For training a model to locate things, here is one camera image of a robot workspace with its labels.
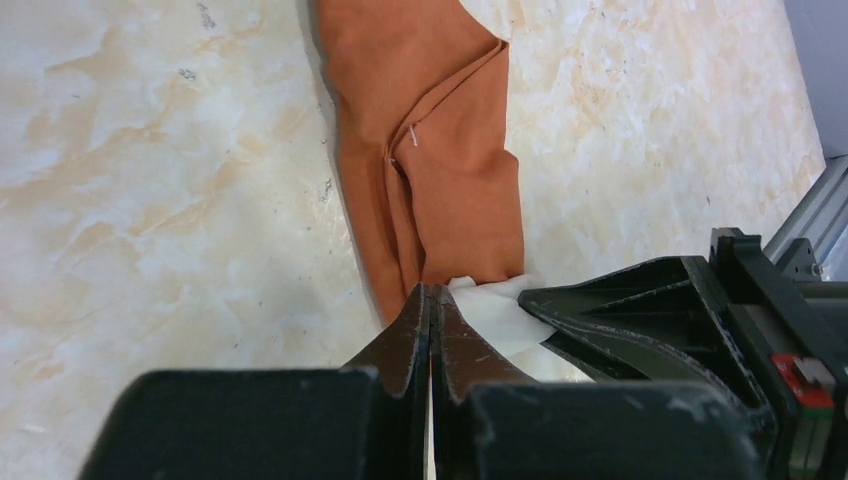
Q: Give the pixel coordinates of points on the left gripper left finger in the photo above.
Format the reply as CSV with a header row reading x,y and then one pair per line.
x,y
394,436

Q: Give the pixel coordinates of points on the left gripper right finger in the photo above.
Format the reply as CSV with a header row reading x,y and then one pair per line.
x,y
461,363

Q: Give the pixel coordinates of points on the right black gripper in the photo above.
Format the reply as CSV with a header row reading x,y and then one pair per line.
x,y
659,320

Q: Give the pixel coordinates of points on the orange underwear white waistband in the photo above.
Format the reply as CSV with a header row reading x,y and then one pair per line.
x,y
431,191

